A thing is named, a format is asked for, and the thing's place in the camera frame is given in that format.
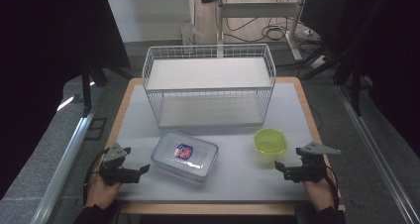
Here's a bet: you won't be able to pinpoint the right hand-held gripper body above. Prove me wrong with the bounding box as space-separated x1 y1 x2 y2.
294 141 342 183

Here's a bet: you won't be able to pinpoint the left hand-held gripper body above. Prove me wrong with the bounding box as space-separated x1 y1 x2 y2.
98 142 143 185

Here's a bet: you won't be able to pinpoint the green translucent plastic bowl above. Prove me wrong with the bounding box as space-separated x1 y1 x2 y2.
253 127 289 159

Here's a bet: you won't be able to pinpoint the clear lidded food container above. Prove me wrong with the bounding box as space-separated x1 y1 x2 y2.
151 130 220 185

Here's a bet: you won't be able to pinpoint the white wire shelf rack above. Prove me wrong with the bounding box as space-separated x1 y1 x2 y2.
141 43 277 130

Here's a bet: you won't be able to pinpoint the person's left hand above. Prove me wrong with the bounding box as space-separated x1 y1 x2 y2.
84 169 123 211

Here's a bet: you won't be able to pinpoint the person's right hand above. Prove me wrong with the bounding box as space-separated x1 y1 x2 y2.
301 176 336 213

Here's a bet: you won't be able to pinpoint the white table mat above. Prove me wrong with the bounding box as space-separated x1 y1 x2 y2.
115 82 315 204

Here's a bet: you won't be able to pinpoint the black metal stand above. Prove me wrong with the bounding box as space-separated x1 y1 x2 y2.
80 62 109 117
332 60 364 117

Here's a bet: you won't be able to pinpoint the white power strip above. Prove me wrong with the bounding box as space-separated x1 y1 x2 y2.
309 55 329 70

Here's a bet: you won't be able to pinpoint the white cabinet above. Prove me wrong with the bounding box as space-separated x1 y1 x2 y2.
106 0 196 44

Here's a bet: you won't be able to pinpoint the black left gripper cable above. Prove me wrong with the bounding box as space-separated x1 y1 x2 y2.
82 147 111 207

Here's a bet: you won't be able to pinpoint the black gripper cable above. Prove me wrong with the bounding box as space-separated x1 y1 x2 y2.
82 147 111 207
324 165 342 209

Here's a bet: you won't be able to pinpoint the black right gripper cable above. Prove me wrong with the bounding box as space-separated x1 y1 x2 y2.
324 165 342 209

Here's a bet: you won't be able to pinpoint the aluminium rail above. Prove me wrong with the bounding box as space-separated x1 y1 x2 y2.
334 84 420 224
30 84 105 224

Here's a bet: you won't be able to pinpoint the black floor cables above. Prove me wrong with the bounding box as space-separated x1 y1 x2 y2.
223 16 320 44

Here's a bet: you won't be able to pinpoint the white metal desk frame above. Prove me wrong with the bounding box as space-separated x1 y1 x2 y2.
215 0 307 61

